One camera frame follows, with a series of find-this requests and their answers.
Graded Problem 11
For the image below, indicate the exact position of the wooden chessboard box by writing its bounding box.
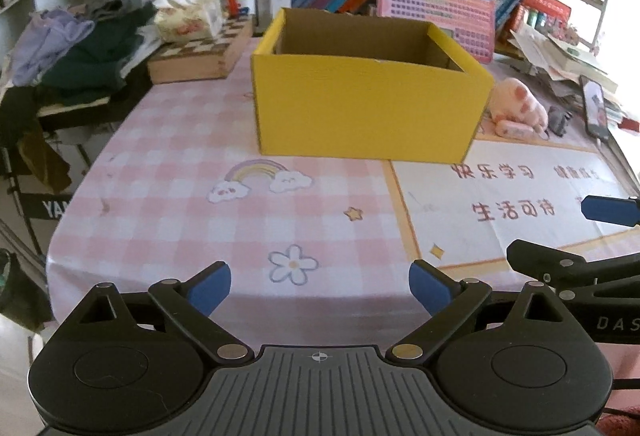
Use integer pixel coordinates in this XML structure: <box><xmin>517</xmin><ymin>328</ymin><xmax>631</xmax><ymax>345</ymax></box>
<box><xmin>147</xmin><ymin>18</ymin><xmax>254</xmax><ymax>85</ymax></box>

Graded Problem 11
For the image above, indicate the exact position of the dark bag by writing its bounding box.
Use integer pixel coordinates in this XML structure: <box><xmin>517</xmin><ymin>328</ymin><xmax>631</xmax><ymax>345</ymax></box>
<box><xmin>0</xmin><ymin>251</ymin><xmax>53</xmax><ymax>332</ymax></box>

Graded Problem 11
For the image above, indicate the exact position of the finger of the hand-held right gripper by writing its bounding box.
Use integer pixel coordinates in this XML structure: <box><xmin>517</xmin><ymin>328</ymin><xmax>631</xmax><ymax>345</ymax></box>
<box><xmin>506</xmin><ymin>239</ymin><xmax>640</xmax><ymax>289</ymax></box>
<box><xmin>581</xmin><ymin>196</ymin><xmax>640</xmax><ymax>227</ymax></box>

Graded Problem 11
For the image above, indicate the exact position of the yellow cardboard box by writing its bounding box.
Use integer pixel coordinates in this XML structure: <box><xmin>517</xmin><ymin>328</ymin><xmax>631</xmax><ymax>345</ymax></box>
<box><xmin>251</xmin><ymin>8</ymin><xmax>495</xmax><ymax>164</ymax></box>

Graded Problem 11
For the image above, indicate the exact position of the floral tissue pack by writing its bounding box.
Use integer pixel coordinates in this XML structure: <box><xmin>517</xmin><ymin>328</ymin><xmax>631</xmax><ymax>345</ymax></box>
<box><xmin>152</xmin><ymin>0</ymin><xmax>224</xmax><ymax>44</ymax></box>

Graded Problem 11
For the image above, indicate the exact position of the dark green cloth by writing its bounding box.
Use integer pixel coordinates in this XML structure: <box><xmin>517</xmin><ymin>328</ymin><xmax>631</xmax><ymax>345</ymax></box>
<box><xmin>40</xmin><ymin>3</ymin><xmax>157</xmax><ymax>91</ymax></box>

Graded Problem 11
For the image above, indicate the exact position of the pink plush pig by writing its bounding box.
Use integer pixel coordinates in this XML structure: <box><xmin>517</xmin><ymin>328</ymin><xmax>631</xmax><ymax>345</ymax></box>
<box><xmin>487</xmin><ymin>76</ymin><xmax>549</xmax><ymax>133</ymax></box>

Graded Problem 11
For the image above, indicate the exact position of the purple cloth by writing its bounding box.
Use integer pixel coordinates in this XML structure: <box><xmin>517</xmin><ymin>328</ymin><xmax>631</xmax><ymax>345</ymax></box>
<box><xmin>9</xmin><ymin>10</ymin><xmax>95</xmax><ymax>86</ymax></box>

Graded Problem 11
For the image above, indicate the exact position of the red carton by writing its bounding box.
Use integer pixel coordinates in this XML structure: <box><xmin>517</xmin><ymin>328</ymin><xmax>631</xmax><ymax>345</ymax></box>
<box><xmin>520</xmin><ymin>0</ymin><xmax>572</xmax><ymax>34</ymax></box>

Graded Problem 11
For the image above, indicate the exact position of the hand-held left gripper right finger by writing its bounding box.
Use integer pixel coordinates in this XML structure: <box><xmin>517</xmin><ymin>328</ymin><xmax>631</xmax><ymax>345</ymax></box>
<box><xmin>390</xmin><ymin>260</ymin><xmax>581</xmax><ymax>362</ymax></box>

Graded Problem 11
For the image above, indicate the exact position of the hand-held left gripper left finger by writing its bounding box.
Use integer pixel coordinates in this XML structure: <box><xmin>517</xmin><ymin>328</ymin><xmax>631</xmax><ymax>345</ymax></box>
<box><xmin>60</xmin><ymin>261</ymin><xmax>253</xmax><ymax>364</ymax></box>

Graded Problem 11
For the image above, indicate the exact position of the pile of papers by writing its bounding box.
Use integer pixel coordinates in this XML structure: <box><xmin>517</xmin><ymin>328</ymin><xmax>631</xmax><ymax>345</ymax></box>
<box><xmin>510</xmin><ymin>23</ymin><xmax>621</xmax><ymax>91</ymax></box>

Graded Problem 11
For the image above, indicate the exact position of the black smartphone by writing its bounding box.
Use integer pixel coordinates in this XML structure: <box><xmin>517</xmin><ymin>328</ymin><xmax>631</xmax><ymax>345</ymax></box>
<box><xmin>580</xmin><ymin>74</ymin><xmax>611</xmax><ymax>141</ymax></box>

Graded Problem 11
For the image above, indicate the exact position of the pink checkered tablecloth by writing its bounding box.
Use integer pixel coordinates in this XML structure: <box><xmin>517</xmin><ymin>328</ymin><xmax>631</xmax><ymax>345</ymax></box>
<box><xmin>45</xmin><ymin>38</ymin><xmax>640</xmax><ymax>317</ymax></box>

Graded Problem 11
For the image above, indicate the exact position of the grey cloth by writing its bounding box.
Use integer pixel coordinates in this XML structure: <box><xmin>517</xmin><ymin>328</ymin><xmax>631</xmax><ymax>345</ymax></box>
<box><xmin>87</xmin><ymin>0</ymin><xmax>143</xmax><ymax>21</ymax></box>

